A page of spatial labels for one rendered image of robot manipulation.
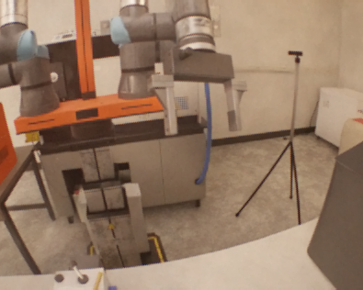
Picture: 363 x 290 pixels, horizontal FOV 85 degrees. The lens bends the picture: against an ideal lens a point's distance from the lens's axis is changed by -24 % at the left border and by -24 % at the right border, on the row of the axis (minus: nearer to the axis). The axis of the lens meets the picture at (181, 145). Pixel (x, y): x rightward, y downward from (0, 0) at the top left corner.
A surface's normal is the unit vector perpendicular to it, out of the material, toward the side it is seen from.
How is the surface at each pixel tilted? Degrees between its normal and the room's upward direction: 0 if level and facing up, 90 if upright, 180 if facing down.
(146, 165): 90
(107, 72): 90
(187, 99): 90
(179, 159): 90
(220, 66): 67
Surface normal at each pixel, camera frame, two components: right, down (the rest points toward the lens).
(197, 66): 0.40, -0.05
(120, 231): 0.28, 0.37
